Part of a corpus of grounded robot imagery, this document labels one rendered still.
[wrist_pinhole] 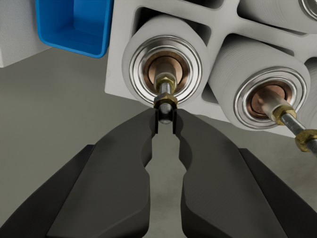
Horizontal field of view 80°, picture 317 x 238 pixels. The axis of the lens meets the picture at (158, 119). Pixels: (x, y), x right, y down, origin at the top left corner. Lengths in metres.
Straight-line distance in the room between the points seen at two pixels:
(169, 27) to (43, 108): 0.47
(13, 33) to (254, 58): 0.33
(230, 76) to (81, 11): 0.34
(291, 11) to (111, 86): 0.23
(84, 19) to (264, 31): 0.34
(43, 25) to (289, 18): 0.34
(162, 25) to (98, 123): 0.41
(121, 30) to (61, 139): 0.44
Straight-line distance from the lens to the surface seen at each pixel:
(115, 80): 0.29
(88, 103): 0.54
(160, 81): 0.17
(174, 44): 0.20
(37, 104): 0.61
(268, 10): 0.26
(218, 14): 0.27
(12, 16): 0.37
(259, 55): 0.24
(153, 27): 0.20
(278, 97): 0.23
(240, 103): 0.23
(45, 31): 0.39
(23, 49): 0.40
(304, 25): 0.24
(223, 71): 0.25
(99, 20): 0.46
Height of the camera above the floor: 0.45
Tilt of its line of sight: 58 degrees down
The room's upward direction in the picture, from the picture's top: 177 degrees counter-clockwise
